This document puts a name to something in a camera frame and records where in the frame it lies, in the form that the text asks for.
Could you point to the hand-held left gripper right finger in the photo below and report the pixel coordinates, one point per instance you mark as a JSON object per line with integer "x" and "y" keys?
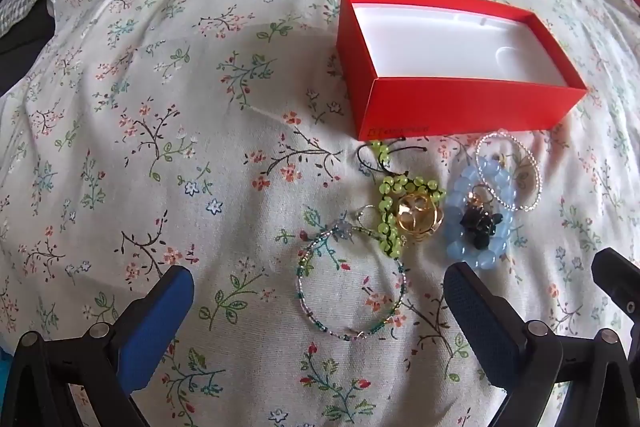
{"x": 480, "y": 327}

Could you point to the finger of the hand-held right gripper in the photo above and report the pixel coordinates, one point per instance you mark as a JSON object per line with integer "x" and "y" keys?
{"x": 617, "y": 279}

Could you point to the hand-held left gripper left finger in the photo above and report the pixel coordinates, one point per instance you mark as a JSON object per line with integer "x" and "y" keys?
{"x": 150, "y": 337}

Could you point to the black bead charm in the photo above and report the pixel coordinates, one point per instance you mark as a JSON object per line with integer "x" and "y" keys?
{"x": 480, "y": 224}

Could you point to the red cardboard box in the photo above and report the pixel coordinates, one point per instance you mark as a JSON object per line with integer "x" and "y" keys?
{"x": 450, "y": 107}

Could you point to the floral bedsheet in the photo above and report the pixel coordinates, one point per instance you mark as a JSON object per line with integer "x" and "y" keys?
{"x": 150, "y": 107}

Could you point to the dark cloth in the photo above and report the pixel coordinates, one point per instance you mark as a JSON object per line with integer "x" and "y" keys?
{"x": 17, "y": 42}

